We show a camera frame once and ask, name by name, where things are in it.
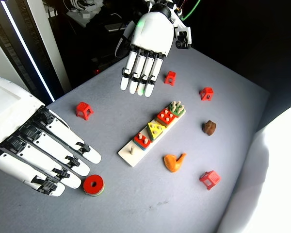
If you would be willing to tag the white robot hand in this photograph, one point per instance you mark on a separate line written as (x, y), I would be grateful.
(152, 34)
(12, 116)

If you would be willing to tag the green block stack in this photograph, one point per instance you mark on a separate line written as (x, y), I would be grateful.
(182, 109)

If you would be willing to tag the red square block stack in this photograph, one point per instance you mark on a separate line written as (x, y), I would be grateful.
(165, 116)

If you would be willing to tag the yellow triangular block stack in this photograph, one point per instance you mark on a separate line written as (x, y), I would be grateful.
(152, 129)

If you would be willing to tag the red rectangular block stack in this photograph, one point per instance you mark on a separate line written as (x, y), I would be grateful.
(137, 140)

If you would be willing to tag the wooden shape sorter board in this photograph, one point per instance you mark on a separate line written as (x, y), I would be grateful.
(135, 161)

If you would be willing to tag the red toy stool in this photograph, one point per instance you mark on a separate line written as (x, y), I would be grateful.
(83, 108)
(171, 75)
(212, 177)
(207, 91)

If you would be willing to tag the white light strip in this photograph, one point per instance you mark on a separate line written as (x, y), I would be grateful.
(26, 48)

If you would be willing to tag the white cabinet panel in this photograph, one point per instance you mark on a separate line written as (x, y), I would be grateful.
(48, 36)

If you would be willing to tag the dark brown toy food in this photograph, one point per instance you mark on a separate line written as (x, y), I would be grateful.
(209, 128)

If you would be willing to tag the orange toy chicken drumstick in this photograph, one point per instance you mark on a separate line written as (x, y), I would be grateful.
(173, 163)

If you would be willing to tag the grey table cloth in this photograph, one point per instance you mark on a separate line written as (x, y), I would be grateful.
(135, 206)

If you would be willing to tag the white curtain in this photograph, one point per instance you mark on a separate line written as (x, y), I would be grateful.
(269, 182)

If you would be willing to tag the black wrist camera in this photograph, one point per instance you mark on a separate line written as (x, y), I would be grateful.
(180, 43)

